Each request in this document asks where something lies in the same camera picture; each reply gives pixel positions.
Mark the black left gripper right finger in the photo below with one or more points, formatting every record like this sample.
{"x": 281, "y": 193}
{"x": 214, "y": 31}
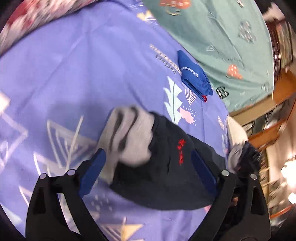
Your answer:
{"x": 239, "y": 210}

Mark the black pants grey waistband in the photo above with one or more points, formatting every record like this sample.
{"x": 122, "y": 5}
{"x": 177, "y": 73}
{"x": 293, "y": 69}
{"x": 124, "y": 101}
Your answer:
{"x": 154, "y": 163}

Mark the purple printed bed sheet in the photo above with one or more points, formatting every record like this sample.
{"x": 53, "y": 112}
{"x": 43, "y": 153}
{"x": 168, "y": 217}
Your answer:
{"x": 60, "y": 82}

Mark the grey and black clothes pile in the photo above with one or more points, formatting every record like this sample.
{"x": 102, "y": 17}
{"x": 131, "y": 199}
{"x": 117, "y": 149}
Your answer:
{"x": 244, "y": 159}

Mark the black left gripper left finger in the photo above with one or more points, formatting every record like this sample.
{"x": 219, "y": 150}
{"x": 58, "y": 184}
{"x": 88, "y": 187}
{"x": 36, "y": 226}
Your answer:
{"x": 45, "y": 219}

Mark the red floral bolster pillow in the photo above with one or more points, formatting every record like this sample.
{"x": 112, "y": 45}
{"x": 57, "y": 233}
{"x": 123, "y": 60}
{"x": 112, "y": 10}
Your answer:
{"x": 18, "y": 18}

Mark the folded blue garment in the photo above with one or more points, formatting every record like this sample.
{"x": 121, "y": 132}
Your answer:
{"x": 194, "y": 77}

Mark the teal heart print blanket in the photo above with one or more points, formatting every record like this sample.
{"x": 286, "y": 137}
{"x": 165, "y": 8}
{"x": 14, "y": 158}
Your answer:
{"x": 231, "y": 42}

